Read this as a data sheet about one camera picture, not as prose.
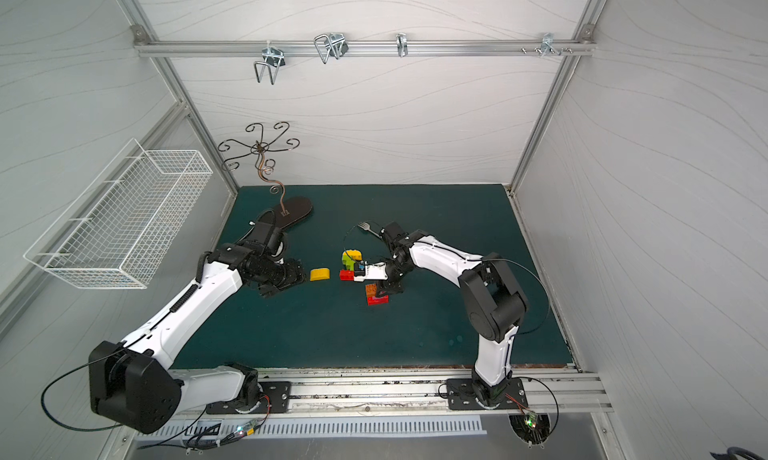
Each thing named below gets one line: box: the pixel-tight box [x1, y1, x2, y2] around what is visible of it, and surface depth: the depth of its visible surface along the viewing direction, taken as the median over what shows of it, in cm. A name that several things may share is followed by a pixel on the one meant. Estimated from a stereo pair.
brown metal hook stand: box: [218, 122, 313, 228], surface depth 92 cm
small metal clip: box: [396, 33, 408, 58], surface depth 80 cm
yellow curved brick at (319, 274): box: [309, 268, 330, 282], surface depth 97 cm
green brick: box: [342, 254, 356, 271], surface depth 98 cm
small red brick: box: [339, 269, 355, 281], surface depth 95 cm
